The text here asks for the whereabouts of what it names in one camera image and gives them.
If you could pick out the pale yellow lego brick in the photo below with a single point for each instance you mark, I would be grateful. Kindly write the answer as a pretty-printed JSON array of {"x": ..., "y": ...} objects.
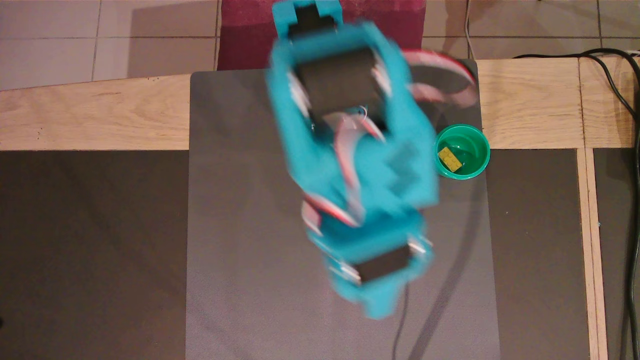
[{"x": 449, "y": 159}]

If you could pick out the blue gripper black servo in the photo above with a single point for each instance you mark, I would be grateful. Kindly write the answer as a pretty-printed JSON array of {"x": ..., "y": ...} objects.
[{"x": 384, "y": 263}]

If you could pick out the dark red rug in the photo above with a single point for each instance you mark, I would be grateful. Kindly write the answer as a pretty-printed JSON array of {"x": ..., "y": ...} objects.
[{"x": 245, "y": 30}]

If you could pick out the teal plastic cup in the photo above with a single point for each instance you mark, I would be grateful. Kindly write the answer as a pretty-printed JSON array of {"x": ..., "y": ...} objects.
[{"x": 477, "y": 150}]

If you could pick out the grey rubber mat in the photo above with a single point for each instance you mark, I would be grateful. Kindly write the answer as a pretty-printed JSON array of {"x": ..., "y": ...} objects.
[{"x": 240, "y": 225}]

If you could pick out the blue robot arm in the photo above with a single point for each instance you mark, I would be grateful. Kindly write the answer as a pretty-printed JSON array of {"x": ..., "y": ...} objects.
[{"x": 320, "y": 165}]

